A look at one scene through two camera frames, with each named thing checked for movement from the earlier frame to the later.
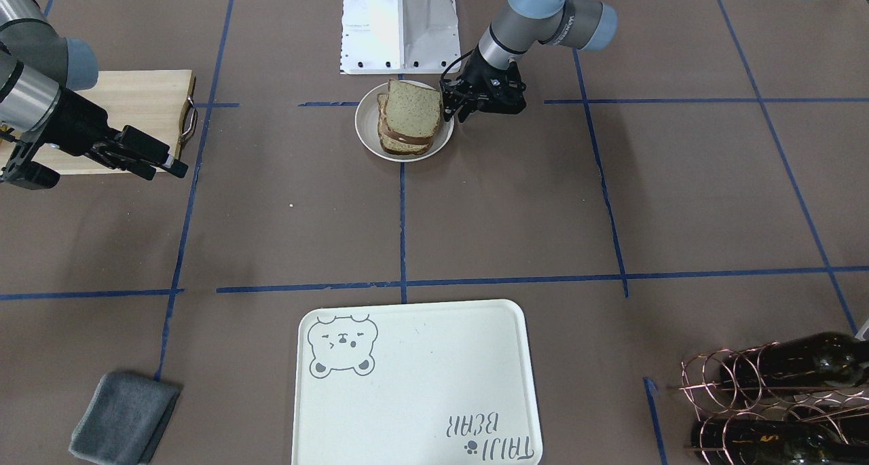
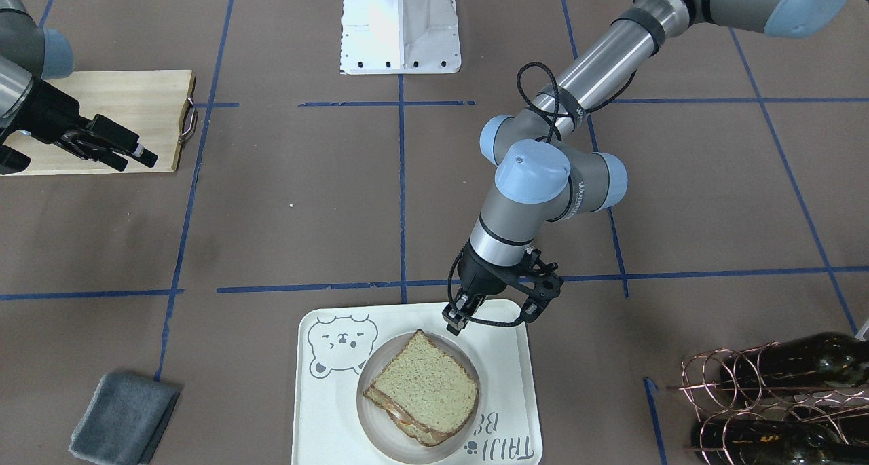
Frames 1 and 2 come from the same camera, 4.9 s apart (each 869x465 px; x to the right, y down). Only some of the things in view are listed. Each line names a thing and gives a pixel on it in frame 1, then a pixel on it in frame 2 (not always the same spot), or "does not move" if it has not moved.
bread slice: [412, 109] to [427, 386]
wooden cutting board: [157, 104] does not move
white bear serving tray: [419, 383] does not move
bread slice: [394, 145] to [426, 436]
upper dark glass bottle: [822, 359] does not move
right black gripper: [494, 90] to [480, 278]
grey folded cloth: [126, 419] does not move
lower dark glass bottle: [730, 441] does not move
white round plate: [366, 120] to [383, 431]
